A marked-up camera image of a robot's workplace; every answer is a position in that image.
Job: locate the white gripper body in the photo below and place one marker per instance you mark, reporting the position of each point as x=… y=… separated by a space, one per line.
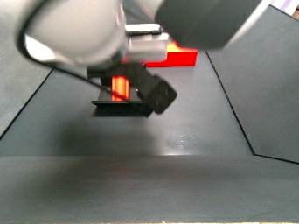
x=148 y=43

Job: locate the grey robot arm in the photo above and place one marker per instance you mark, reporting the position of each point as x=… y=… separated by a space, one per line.
x=82 y=32

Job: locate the black curved fixture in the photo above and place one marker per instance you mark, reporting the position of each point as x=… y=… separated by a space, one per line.
x=112 y=105

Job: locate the red shape sorter block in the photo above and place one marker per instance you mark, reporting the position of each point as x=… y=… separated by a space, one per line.
x=180 y=57

